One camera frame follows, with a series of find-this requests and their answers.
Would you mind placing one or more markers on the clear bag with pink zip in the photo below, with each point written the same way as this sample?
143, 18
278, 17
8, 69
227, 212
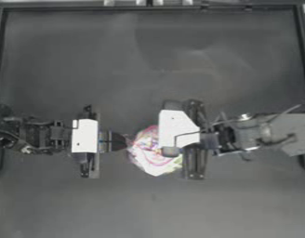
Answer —
149, 161

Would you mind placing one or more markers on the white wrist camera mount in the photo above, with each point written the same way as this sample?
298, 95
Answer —
177, 124
84, 136

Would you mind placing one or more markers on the black table frame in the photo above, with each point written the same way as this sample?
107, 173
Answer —
76, 6

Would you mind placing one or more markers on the silver frame bracket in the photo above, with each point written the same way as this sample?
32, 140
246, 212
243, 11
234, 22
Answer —
158, 2
141, 2
187, 2
108, 2

